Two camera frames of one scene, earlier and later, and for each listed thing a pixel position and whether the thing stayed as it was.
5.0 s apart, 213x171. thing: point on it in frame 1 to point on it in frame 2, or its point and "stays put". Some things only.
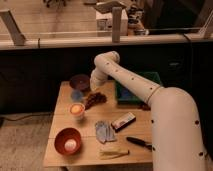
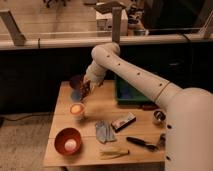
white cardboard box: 104,23 stays put
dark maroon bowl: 79,82 stays put
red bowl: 67,134 stays put
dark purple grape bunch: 94,99 to 85,89
